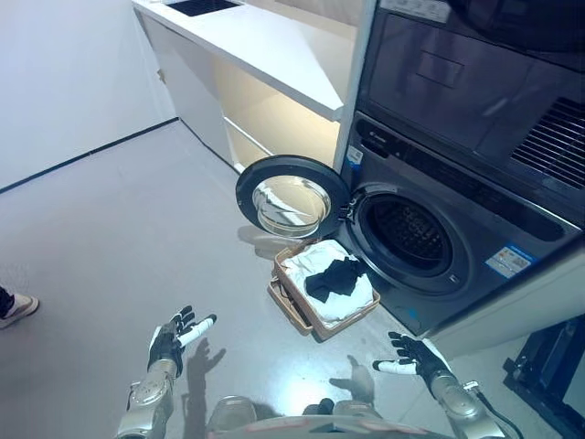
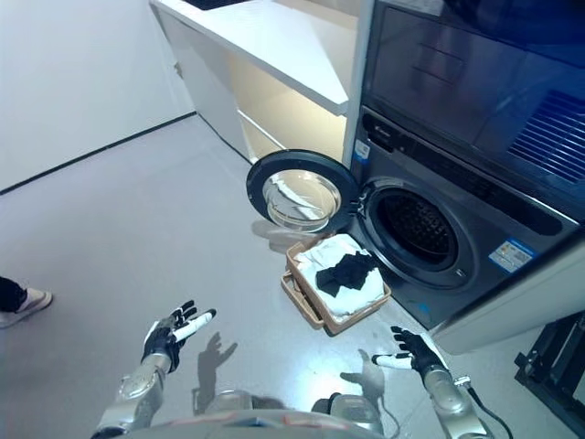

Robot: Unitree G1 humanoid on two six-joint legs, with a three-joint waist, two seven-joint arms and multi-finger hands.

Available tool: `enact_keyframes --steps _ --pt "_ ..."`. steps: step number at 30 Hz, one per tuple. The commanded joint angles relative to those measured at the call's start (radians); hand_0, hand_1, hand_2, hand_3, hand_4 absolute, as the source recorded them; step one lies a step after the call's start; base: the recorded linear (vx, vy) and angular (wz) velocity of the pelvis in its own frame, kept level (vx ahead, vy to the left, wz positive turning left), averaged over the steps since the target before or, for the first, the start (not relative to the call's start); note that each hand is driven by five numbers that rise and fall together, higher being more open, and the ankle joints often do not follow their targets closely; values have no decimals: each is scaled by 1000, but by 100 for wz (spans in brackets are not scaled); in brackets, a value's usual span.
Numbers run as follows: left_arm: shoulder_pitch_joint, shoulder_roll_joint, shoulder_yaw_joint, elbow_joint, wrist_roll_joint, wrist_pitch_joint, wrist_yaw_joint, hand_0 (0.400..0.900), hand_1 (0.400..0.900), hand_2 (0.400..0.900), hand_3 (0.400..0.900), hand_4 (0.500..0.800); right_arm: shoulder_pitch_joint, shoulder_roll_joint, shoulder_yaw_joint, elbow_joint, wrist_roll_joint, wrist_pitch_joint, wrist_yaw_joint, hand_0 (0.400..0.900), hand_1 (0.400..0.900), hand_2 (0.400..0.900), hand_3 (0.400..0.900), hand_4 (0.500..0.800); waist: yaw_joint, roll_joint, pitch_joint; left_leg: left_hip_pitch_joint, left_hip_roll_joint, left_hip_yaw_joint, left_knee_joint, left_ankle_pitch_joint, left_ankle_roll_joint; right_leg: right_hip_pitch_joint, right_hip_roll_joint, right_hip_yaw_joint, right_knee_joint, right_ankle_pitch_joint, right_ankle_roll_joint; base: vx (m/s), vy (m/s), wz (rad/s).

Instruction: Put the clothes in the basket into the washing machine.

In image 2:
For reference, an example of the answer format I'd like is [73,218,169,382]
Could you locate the black metal stand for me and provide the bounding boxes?
[514,312,585,424]

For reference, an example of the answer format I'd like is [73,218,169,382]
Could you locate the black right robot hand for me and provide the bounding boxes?
[372,325,450,378]

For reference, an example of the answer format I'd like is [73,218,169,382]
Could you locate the black garment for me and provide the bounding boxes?
[314,250,376,298]

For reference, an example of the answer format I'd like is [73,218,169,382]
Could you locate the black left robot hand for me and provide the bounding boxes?
[141,299,217,374]

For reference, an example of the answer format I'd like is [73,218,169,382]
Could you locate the white appliance base plinth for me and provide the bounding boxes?
[429,272,585,356]

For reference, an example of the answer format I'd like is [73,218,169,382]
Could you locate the round washing machine door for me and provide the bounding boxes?
[245,147,363,234]

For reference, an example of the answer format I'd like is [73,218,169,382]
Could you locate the dark stacked dryer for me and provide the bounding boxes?
[360,0,585,188]

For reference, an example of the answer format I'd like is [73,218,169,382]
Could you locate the grey front-load washing machine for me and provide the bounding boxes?
[350,104,580,331]

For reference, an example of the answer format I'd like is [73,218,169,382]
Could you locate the white sneaker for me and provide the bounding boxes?
[0,287,54,328]

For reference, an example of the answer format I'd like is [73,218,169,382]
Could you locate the white garment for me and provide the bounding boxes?
[295,232,386,324]

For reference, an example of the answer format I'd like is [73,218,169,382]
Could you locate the silver robot torso and legs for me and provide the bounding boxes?
[145,389,389,439]

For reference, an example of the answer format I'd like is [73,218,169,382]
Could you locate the white counter cabinet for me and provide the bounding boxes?
[149,0,377,166]

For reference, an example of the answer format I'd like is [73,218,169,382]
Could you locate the brown plastic laundry basket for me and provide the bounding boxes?
[280,231,393,337]

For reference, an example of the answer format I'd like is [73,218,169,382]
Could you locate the black trouser leg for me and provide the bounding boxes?
[0,274,28,314]

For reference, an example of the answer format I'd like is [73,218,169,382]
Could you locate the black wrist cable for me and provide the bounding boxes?
[456,375,534,439]

